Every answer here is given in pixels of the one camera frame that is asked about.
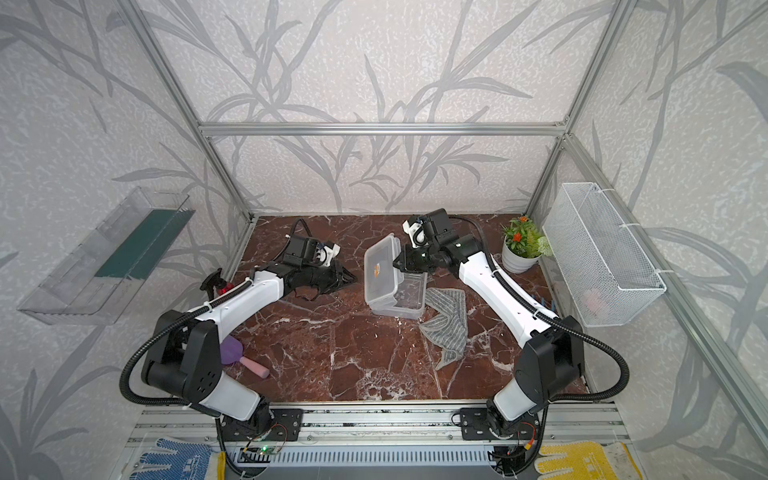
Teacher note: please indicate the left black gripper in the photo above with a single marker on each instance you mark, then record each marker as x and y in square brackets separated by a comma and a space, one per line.
[336, 278]

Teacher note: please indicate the grey striped cloth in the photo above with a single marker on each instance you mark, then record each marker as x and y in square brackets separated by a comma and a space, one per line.
[448, 329]

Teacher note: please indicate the pink cylinder handle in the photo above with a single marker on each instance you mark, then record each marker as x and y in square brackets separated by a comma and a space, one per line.
[254, 367]

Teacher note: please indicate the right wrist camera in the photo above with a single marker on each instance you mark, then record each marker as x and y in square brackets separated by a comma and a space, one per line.
[433, 228]

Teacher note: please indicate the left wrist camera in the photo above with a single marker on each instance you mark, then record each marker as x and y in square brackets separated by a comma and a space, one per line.
[309, 252]

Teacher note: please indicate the potted plant white pot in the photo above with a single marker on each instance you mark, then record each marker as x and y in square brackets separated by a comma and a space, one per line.
[524, 244]

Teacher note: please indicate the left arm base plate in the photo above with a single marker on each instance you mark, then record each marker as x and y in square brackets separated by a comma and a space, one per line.
[280, 425]

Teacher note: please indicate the green sheet in shelf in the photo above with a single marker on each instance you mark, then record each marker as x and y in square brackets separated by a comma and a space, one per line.
[146, 245]

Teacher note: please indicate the translucent plastic lunch box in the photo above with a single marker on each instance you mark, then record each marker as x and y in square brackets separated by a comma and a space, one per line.
[407, 302]

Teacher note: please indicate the aluminium front rail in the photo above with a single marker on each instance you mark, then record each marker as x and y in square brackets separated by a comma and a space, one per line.
[381, 423]

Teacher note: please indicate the yellow work glove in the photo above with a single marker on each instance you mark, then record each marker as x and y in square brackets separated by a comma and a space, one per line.
[586, 460]

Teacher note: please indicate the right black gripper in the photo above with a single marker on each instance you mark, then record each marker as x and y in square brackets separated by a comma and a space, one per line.
[406, 264]

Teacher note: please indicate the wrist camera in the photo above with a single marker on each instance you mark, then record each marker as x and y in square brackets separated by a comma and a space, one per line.
[433, 228]
[309, 252]

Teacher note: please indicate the translucent lunch box lid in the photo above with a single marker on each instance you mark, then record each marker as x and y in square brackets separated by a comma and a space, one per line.
[381, 278]

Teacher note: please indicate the blue white work glove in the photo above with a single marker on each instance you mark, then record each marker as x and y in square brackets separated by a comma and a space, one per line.
[174, 459]

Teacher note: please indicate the clear acrylic wall shelf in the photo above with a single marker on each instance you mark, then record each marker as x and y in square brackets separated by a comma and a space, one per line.
[71, 294]

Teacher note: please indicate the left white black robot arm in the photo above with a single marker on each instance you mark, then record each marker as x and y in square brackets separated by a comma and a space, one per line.
[183, 357]

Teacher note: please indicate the white wire mesh basket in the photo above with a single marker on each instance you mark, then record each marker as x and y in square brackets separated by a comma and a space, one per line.
[594, 247]

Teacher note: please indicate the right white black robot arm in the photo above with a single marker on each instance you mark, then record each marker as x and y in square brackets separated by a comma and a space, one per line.
[551, 358]

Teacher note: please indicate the purple scoop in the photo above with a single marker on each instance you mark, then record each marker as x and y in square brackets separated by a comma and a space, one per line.
[231, 350]

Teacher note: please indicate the pink item in basket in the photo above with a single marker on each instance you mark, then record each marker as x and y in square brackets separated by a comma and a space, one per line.
[594, 302]

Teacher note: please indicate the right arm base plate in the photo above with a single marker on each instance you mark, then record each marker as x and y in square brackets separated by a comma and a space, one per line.
[480, 424]

